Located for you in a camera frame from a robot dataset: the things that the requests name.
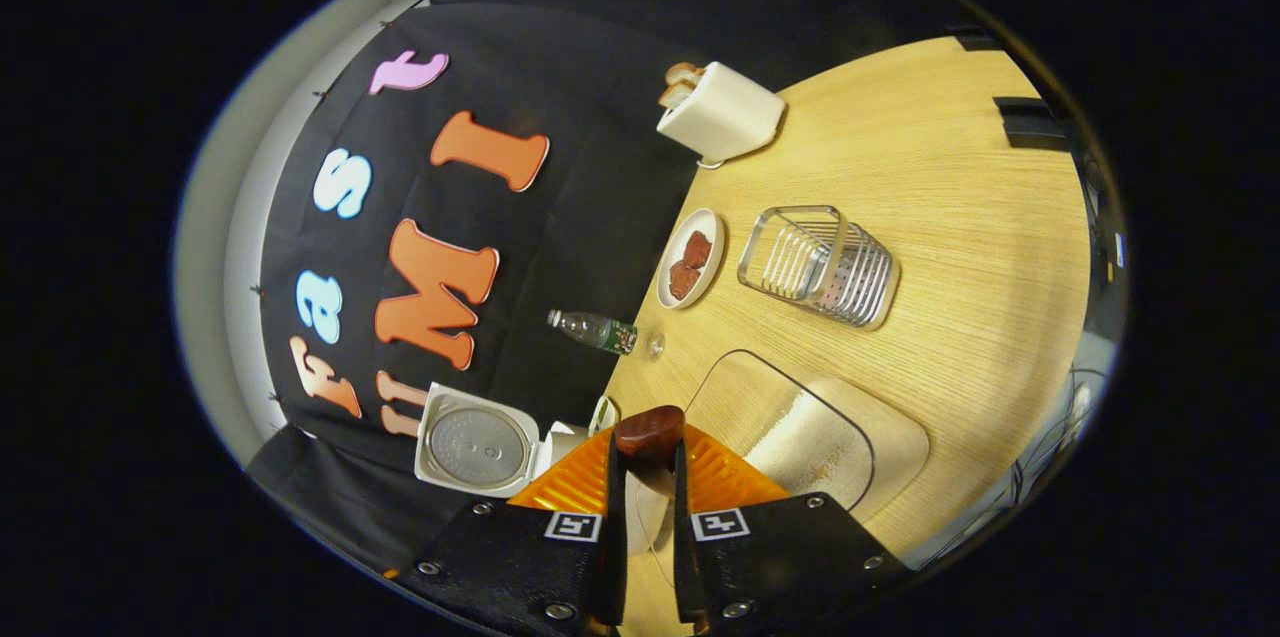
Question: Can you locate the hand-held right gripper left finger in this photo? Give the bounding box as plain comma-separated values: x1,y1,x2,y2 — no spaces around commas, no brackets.
385,427,629,633

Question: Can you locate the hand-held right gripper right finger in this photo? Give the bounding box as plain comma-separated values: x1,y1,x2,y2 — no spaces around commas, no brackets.
675,425,916,634

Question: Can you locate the brown wooden spoon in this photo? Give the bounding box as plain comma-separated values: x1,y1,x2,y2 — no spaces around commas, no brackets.
613,405,687,558

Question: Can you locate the white rice heap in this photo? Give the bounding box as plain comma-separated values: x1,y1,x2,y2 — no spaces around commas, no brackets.
745,392,869,508

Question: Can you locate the white rice cooker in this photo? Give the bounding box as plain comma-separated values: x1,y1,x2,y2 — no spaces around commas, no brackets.
415,382,601,500

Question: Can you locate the clear plastic water bottle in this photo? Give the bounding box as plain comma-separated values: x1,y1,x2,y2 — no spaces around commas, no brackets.
547,309,666,360

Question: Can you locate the clear plastic tray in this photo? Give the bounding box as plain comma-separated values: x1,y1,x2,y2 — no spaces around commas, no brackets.
685,349,931,523

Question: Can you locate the small white plate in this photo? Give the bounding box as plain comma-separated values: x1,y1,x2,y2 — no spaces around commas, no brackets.
657,208,726,310

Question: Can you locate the white toaster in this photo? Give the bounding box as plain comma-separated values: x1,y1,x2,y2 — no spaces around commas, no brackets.
657,62,787,168

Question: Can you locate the row of small backdrop clips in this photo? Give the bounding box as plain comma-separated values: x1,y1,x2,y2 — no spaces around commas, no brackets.
248,0,433,410

